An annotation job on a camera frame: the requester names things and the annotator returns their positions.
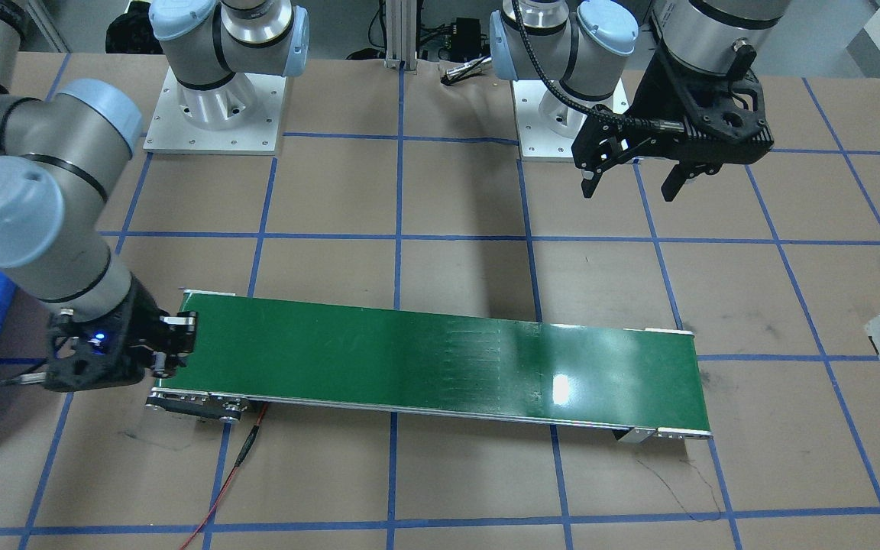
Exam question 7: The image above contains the aluminium frame post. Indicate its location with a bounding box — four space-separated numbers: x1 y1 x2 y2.
384 0 419 72

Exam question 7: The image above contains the green conveyor belt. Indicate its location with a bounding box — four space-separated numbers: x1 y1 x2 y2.
149 292 712 442

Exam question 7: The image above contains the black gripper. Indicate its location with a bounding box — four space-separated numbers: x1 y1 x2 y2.
571 42 775 202

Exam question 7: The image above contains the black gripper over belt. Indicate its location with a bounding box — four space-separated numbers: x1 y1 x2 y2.
44 279 198 393

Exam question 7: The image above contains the red black conveyor cable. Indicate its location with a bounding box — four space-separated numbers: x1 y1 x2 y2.
177 403 271 550

